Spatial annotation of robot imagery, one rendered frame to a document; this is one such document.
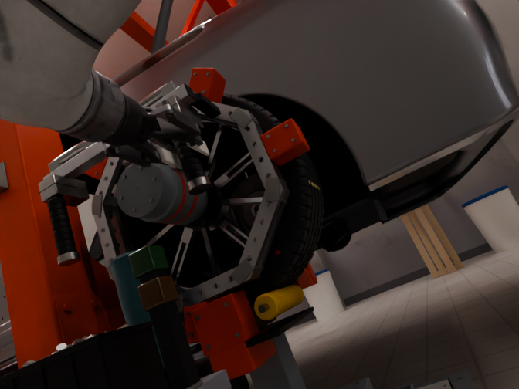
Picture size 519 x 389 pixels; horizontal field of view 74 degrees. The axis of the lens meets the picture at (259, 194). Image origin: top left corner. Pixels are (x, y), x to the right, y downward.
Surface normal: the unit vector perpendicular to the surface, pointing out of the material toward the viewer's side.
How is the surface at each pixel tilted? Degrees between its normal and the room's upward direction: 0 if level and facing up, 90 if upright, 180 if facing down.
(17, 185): 90
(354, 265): 90
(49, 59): 150
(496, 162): 90
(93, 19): 164
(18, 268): 90
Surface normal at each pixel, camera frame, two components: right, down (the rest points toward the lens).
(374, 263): -0.44, -0.11
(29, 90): 0.73, 0.58
